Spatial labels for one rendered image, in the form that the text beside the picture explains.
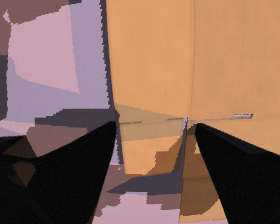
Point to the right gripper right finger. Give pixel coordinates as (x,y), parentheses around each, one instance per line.
(246,177)

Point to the brown cardboard blank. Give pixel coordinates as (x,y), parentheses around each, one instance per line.
(194,59)

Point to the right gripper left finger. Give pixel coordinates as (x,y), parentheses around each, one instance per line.
(64,185)

